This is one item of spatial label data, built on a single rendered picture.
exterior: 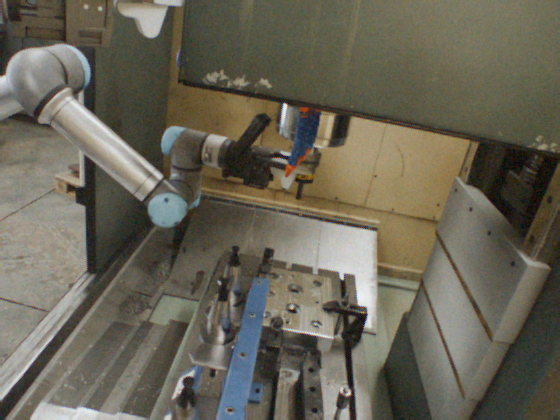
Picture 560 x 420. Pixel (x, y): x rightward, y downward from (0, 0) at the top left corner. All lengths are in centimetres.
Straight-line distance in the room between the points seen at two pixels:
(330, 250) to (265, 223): 33
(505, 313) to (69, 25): 85
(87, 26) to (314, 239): 161
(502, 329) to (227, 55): 71
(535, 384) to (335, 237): 134
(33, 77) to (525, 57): 85
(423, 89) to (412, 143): 143
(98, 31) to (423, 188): 175
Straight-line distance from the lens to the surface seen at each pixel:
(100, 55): 141
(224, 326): 76
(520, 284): 90
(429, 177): 210
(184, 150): 102
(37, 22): 62
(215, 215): 208
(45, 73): 99
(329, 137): 87
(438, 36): 61
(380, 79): 60
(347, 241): 208
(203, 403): 68
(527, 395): 94
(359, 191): 208
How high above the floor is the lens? 174
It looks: 24 degrees down
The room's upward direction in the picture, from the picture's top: 11 degrees clockwise
